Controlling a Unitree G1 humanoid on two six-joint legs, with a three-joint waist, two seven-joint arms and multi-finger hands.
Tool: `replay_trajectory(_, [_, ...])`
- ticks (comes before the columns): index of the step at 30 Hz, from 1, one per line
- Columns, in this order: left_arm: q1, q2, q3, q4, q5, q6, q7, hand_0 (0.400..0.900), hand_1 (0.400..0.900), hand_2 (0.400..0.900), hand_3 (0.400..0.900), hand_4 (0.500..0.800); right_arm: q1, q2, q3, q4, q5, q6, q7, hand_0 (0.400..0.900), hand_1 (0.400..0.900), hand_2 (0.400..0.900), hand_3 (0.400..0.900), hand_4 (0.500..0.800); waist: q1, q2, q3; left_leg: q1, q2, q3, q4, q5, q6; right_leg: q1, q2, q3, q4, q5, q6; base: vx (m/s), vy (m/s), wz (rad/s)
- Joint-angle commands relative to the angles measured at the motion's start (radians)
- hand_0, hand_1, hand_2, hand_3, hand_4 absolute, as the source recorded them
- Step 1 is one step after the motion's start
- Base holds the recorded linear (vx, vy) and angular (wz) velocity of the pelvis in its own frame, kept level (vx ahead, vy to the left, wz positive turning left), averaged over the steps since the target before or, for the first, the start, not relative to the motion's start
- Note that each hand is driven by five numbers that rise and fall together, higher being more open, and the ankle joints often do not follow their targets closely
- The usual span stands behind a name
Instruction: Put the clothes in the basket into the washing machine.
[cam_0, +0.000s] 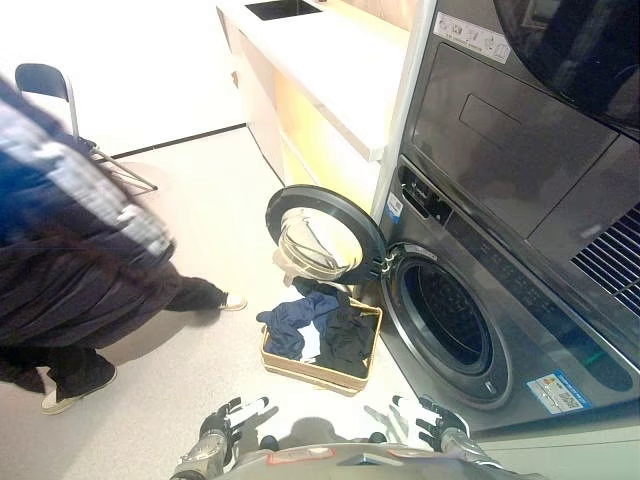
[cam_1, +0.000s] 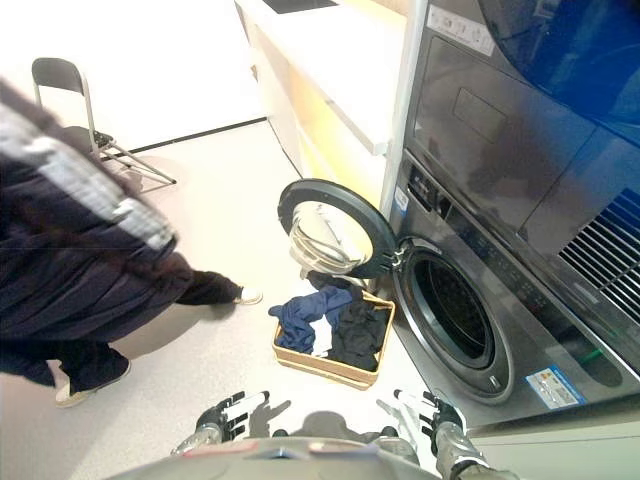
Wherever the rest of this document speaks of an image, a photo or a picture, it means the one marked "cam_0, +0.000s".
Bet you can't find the round washing machine door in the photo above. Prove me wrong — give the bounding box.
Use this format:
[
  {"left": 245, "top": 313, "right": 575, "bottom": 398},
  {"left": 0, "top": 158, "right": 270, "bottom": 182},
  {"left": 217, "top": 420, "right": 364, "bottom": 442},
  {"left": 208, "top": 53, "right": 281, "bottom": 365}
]
[{"left": 264, "top": 184, "right": 390, "bottom": 287}]

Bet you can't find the dark grey washing machine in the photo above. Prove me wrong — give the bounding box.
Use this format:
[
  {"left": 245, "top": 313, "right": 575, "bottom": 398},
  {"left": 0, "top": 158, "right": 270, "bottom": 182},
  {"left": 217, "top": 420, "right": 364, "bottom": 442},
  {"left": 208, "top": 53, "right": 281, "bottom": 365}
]
[{"left": 377, "top": 133, "right": 640, "bottom": 434}]

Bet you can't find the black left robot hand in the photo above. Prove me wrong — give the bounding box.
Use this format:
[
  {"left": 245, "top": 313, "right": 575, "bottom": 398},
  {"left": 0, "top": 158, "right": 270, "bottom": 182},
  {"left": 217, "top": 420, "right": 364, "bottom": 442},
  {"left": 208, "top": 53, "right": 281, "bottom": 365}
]
[{"left": 198, "top": 396, "right": 280, "bottom": 445}]

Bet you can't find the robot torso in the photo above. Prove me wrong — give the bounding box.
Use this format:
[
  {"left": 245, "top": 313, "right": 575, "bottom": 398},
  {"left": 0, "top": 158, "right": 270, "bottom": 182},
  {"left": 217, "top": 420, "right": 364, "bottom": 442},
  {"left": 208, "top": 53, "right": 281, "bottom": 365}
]
[{"left": 219, "top": 441, "right": 541, "bottom": 480}]

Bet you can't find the navy blue garment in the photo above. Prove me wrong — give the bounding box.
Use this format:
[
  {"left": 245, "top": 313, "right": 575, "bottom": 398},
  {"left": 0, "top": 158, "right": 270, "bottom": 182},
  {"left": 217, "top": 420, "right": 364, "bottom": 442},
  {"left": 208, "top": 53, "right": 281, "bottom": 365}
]
[{"left": 255, "top": 278, "right": 354, "bottom": 360}]

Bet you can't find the dark grey dryer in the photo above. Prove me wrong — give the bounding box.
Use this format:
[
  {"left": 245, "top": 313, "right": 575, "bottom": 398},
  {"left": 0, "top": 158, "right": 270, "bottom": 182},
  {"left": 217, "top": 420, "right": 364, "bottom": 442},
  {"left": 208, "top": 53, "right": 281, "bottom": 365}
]
[{"left": 399, "top": 0, "right": 640, "bottom": 251}]

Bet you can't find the person in dark clothes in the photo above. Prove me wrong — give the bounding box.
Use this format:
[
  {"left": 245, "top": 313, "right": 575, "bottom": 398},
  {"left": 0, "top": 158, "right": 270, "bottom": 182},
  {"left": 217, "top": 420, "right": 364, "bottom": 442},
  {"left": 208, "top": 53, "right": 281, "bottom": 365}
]
[{"left": 0, "top": 74, "right": 249, "bottom": 416}]

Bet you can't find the white counter cabinet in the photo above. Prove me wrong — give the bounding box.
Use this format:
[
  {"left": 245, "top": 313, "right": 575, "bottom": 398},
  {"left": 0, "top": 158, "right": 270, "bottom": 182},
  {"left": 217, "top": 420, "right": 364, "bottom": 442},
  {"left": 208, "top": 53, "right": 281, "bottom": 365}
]
[{"left": 216, "top": 0, "right": 421, "bottom": 194}]

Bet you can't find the woven laundry basket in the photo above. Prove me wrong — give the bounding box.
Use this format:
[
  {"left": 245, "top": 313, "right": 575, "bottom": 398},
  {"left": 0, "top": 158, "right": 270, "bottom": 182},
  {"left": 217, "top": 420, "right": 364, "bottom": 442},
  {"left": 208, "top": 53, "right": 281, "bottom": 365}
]
[{"left": 260, "top": 297, "right": 384, "bottom": 397}]

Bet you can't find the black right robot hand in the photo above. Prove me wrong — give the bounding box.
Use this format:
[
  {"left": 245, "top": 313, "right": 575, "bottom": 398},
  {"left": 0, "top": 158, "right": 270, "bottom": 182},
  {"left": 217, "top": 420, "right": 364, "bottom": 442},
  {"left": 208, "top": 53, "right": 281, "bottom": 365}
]
[{"left": 364, "top": 394, "right": 471, "bottom": 453}]

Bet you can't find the blue folding chair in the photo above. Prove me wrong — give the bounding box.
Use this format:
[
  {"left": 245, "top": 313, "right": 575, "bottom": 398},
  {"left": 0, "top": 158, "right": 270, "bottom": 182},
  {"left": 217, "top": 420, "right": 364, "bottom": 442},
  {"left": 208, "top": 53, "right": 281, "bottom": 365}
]
[{"left": 14, "top": 63, "right": 159, "bottom": 192}]

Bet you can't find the white garment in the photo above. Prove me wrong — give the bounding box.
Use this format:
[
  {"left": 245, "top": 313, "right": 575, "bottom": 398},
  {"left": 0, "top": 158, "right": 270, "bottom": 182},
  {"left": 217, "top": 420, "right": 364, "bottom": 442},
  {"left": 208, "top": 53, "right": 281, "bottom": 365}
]
[{"left": 296, "top": 321, "right": 322, "bottom": 365}]

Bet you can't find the black garment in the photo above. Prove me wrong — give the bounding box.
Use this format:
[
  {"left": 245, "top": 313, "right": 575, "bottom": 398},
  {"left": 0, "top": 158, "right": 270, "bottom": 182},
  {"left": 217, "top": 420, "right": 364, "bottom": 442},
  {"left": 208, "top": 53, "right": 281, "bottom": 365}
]
[{"left": 313, "top": 294, "right": 379, "bottom": 380}]

